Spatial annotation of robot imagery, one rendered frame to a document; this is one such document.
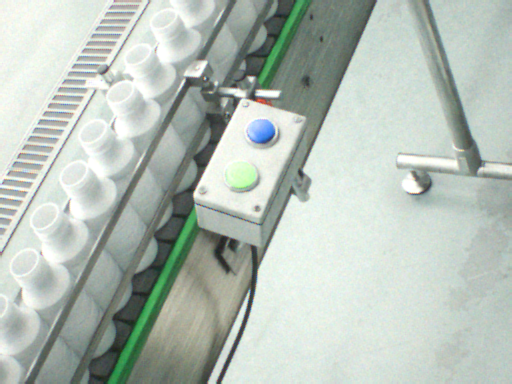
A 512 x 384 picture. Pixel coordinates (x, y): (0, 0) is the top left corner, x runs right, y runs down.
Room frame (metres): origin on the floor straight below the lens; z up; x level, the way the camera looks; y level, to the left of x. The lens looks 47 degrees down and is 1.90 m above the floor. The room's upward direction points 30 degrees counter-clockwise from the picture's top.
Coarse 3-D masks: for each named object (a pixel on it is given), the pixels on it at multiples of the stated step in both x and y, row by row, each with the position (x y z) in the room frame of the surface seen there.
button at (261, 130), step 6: (258, 120) 0.83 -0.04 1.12; (264, 120) 0.83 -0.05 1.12; (252, 126) 0.83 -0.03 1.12; (258, 126) 0.82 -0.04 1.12; (264, 126) 0.82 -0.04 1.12; (270, 126) 0.82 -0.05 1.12; (252, 132) 0.82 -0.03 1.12; (258, 132) 0.82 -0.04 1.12; (264, 132) 0.81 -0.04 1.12; (270, 132) 0.81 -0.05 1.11; (252, 138) 0.81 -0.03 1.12; (258, 138) 0.81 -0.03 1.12; (264, 138) 0.81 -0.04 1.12; (270, 138) 0.81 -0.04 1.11
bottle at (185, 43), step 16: (160, 16) 1.04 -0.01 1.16; (176, 16) 1.02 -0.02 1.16; (160, 32) 1.01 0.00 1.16; (176, 32) 1.01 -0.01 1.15; (192, 32) 1.02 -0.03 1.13; (160, 48) 1.02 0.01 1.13; (176, 48) 1.01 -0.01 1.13; (192, 48) 1.00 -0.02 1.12; (176, 64) 1.00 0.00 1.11; (192, 96) 1.00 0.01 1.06
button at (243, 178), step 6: (240, 162) 0.79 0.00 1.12; (228, 168) 0.79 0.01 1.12; (234, 168) 0.78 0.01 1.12; (240, 168) 0.78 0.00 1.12; (246, 168) 0.78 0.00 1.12; (252, 168) 0.78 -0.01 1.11; (228, 174) 0.78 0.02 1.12; (234, 174) 0.78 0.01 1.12; (240, 174) 0.78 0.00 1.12; (246, 174) 0.77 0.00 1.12; (252, 174) 0.77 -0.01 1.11; (228, 180) 0.78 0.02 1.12; (234, 180) 0.77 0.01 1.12; (240, 180) 0.77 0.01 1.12; (246, 180) 0.77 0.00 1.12; (252, 180) 0.77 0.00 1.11; (240, 186) 0.77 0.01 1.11
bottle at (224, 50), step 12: (180, 0) 1.06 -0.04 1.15; (192, 0) 1.05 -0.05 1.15; (204, 0) 1.06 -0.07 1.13; (180, 12) 1.06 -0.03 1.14; (192, 12) 1.05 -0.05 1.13; (204, 12) 1.05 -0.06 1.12; (216, 12) 1.05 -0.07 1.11; (192, 24) 1.05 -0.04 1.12; (204, 24) 1.04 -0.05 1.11; (204, 36) 1.04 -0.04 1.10; (228, 36) 1.05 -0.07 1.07; (216, 48) 1.04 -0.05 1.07; (228, 48) 1.05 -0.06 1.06; (216, 60) 1.04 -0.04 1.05; (228, 60) 1.04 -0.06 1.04
